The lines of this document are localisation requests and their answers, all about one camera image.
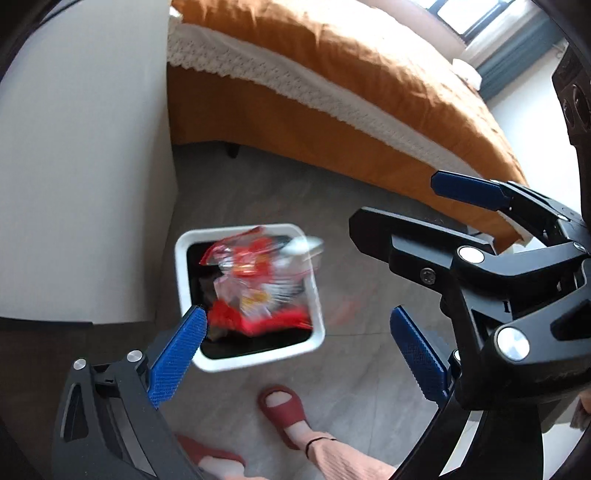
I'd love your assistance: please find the red white snack wrapper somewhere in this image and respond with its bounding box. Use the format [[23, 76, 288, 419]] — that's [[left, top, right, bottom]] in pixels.
[[199, 226, 324, 337]]

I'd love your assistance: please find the white square trash bin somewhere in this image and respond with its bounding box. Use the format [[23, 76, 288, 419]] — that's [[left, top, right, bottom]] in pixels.
[[174, 224, 325, 373]]

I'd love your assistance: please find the person right hand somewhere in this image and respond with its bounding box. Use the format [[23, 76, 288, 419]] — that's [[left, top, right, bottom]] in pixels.
[[570, 390, 591, 431]]

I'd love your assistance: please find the left red slipper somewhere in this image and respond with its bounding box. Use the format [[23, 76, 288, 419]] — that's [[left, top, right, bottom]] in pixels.
[[176, 434, 245, 479]]

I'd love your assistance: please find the red slipper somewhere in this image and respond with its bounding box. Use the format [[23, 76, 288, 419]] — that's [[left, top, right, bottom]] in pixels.
[[176, 434, 245, 479], [257, 385, 311, 450]]

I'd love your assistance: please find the right red slipper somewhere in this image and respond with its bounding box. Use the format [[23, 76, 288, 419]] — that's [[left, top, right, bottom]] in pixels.
[[257, 385, 311, 450]]

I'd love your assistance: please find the teal curtain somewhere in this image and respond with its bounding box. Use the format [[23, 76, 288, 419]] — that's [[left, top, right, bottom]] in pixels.
[[477, 18, 564, 102]]

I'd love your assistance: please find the orange bed cover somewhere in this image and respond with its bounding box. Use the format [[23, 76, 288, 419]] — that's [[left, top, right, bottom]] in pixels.
[[167, 1, 530, 251]]

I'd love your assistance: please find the white desk cabinet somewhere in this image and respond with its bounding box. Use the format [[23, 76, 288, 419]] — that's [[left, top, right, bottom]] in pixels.
[[1, 1, 177, 324]]

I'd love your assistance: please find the dark framed window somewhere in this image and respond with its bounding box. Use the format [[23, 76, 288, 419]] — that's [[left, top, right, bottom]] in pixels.
[[414, 0, 512, 44]]

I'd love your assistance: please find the white lace bed sheet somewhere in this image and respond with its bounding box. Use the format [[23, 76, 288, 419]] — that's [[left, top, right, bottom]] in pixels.
[[167, 7, 479, 177]]

